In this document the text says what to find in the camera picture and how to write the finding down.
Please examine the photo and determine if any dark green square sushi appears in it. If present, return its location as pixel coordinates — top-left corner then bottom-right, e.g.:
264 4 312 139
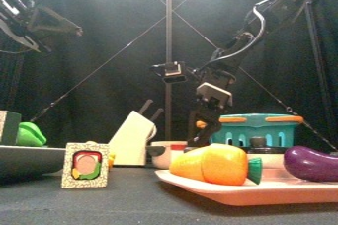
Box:
0 110 22 146

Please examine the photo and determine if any speckled square sushi roll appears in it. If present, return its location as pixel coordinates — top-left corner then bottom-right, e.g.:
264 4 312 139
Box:
58 141 110 189

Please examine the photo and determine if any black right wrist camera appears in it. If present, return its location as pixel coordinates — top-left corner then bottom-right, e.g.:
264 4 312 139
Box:
150 61 188 85

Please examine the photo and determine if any white toy knife block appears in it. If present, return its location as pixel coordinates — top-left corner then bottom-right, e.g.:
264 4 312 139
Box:
108 110 158 167

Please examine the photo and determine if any purple toy eggplant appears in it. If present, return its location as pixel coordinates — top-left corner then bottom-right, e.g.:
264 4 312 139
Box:
281 145 338 184

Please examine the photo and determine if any green toy pepper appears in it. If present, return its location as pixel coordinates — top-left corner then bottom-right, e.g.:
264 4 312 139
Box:
15 121 49 148

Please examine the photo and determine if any grey metal tray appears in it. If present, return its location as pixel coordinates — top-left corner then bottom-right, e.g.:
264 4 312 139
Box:
0 145 66 180

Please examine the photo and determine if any teal basket orange rim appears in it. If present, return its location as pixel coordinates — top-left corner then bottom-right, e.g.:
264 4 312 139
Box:
194 113 305 149

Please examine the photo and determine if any dark slanted frame pole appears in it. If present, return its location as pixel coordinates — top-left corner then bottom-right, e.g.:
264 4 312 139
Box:
303 0 332 133

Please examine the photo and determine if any black knife handle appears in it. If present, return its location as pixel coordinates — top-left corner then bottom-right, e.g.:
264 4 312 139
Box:
137 99 154 115
149 107 165 122

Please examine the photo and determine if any pink plastic tray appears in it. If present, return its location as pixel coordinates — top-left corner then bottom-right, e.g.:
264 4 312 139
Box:
154 153 338 207

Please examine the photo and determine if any metal vertical frame pole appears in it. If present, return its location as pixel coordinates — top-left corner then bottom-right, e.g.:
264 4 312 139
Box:
164 0 173 142

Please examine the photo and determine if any white toy pot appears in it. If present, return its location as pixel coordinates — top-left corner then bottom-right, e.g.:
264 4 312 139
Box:
145 140 189 170

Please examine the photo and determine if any orange toy carrot green top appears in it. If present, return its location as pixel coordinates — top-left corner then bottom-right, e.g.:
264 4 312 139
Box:
168 142 264 187

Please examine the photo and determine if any diagonal brace cable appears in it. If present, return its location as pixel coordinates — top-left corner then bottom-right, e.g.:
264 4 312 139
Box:
128 0 338 153
29 0 221 123

